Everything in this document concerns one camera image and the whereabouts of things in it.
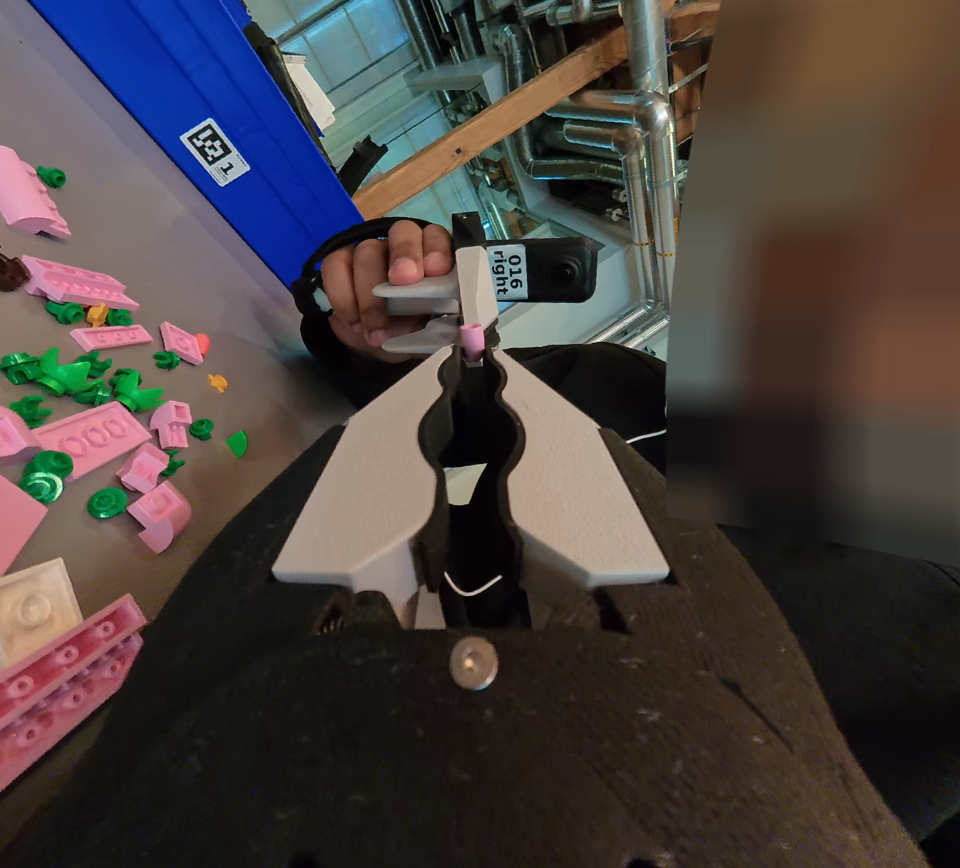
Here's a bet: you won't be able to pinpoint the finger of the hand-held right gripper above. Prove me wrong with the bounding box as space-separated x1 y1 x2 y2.
456 245 501 342

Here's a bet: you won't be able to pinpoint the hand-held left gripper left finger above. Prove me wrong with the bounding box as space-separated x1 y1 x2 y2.
270 345 461 630

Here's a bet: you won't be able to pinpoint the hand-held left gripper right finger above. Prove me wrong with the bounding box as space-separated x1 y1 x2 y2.
483 347 671 620

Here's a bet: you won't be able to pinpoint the metal ventilation ducts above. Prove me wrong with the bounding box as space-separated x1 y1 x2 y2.
360 0 721 351

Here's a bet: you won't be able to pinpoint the white square toy brick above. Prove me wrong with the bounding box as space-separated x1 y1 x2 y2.
0 558 84 668

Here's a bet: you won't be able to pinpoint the scattered pink toy bricks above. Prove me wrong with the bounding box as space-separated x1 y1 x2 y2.
0 146 207 794

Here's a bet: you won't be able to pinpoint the large blue plastic bin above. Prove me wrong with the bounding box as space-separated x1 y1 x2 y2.
0 0 366 291

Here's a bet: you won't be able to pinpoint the person's right hand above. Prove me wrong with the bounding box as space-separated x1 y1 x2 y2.
318 221 457 364

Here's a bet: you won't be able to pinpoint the thin white cable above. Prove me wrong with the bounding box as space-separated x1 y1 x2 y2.
441 427 669 596

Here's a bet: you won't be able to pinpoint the scattered green toy pieces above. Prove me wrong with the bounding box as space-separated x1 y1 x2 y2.
0 166 250 520

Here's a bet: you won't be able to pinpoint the wooden beam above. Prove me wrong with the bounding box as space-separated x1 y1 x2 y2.
352 0 721 220

